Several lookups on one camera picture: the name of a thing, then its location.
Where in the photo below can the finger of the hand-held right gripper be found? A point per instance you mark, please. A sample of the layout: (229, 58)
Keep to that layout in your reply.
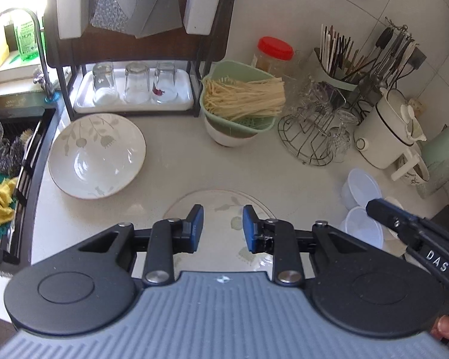
(387, 215)

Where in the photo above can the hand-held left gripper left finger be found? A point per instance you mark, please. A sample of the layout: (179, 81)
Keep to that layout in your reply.
(198, 228)

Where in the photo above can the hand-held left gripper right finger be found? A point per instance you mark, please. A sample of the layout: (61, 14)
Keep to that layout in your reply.
(250, 228)

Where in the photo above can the bluish white plastic bowl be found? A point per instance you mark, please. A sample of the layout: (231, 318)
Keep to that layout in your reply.
(359, 228)
(361, 187)

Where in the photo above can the glass floral plate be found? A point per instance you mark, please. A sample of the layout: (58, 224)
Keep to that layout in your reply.
(220, 204)

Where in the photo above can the floral white mug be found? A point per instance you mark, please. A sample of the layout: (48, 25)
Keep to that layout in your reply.
(415, 174)

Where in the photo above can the white electric pot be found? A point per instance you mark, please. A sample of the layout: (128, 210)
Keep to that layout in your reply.
(381, 138)

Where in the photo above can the pale green kettle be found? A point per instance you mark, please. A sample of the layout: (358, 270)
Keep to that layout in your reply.
(443, 157)

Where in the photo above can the clear drinking glass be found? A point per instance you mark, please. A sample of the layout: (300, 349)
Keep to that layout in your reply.
(314, 95)
(344, 134)

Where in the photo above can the white bowl with thick rim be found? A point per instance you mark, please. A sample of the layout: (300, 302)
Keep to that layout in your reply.
(224, 136)

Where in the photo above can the brown paper packet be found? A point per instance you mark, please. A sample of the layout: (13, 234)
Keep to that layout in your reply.
(415, 105)

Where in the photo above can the large floral white bowl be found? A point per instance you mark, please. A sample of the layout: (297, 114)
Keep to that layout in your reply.
(97, 157)

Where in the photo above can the dry noodles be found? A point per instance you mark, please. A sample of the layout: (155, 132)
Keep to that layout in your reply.
(243, 97)

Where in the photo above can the purple stem glass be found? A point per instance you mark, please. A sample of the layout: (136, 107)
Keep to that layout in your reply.
(333, 95)

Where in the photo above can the white tray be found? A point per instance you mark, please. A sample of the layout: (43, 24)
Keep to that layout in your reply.
(134, 107)

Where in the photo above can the clear tumbler with red mark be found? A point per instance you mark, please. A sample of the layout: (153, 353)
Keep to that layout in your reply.
(164, 82)

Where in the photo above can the green colander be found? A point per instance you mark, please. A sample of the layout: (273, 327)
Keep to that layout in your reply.
(228, 69)

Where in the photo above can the row of hanging utensils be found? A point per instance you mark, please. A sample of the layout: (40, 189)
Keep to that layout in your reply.
(396, 48)

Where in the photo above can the bunch of chopsticks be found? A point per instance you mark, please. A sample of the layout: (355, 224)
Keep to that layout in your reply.
(336, 52)

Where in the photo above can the black sink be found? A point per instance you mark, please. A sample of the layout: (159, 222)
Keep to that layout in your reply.
(33, 164)

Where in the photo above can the red lid jar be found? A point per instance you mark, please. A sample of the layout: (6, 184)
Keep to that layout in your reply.
(275, 50)

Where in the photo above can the scrubbing brush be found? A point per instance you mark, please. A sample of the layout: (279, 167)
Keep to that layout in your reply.
(20, 149)

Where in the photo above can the yellow cloth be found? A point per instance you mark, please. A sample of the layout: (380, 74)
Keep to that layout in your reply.
(0, 202)

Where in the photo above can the white utensil caddy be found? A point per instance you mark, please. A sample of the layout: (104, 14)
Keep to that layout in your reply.
(201, 9)
(72, 11)

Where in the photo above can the grey cloth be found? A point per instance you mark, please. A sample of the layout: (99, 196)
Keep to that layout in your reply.
(142, 11)

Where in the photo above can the chrome faucet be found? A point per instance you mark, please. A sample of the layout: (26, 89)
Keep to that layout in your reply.
(41, 63)

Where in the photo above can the black dish rack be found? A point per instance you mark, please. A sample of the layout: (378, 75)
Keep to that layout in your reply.
(60, 45)

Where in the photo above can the green soap bottle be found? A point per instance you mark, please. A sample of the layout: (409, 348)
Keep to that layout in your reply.
(27, 41)

